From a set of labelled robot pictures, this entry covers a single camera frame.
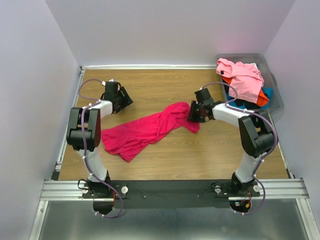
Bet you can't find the magenta t-shirt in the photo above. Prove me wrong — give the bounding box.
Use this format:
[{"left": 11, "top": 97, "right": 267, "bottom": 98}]
[{"left": 101, "top": 102, "right": 200, "bottom": 163}]

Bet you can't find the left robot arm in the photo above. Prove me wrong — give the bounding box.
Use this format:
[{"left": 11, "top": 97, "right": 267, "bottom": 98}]
[{"left": 66, "top": 79, "right": 133, "bottom": 198}]

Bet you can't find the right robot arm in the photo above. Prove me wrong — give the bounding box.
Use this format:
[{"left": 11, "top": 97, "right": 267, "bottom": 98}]
[{"left": 187, "top": 88, "right": 278, "bottom": 195}]

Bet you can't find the black t-shirt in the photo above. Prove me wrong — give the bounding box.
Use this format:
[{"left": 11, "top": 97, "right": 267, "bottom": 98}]
[{"left": 223, "top": 85, "right": 261, "bottom": 110}]

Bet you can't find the light pink t-shirt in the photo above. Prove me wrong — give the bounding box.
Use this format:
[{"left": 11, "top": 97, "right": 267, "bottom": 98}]
[{"left": 216, "top": 58, "right": 264, "bottom": 103}]

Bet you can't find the orange t-shirt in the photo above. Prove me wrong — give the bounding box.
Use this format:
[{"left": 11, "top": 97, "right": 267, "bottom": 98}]
[{"left": 222, "top": 76, "right": 272, "bottom": 107}]

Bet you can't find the teal t-shirt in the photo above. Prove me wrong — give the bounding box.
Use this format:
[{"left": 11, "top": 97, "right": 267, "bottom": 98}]
[{"left": 229, "top": 87, "right": 273, "bottom": 110}]

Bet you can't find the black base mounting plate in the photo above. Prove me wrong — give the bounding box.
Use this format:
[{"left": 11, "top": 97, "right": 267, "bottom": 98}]
[{"left": 77, "top": 179, "right": 260, "bottom": 210}]

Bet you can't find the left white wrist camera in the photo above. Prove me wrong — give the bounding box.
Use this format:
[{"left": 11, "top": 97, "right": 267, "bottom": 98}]
[{"left": 101, "top": 78, "right": 116, "bottom": 87}]

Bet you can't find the aluminium front rail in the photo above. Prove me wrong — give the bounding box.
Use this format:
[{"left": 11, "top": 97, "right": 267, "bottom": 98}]
[{"left": 40, "top": 178, "right": 310, "bottom": 201}]

